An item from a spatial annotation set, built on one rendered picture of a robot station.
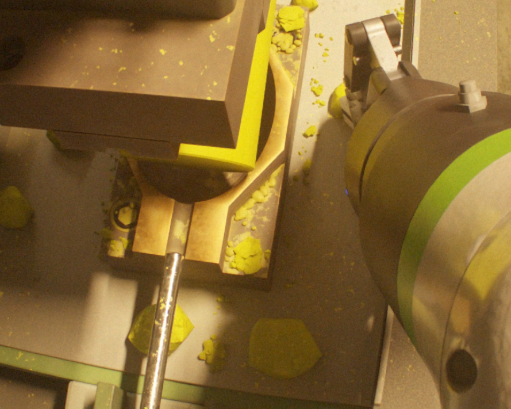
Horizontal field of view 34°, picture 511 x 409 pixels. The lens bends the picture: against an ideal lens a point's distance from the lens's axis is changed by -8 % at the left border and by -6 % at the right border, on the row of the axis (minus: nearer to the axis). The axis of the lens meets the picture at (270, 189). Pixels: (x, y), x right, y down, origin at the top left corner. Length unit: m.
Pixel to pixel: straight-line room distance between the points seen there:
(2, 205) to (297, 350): 0.19
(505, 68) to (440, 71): 1.18
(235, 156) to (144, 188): 0.06
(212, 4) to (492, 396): 0.16
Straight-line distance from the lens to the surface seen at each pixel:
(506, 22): 1.77
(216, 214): 0.44
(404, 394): 0.47
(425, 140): 0.28
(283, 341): 0.45
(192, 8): 0.28
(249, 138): 0.42
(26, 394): 0.55
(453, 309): 0.21
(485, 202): 0.23
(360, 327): 0.47
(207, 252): 0.44
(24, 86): 0.29
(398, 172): 0.28
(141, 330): 0.46
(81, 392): 0.49
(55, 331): 0.50
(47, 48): 0.29
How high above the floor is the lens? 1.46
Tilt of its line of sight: 69 degrees down
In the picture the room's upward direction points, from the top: 10 degrees counter-clockwise
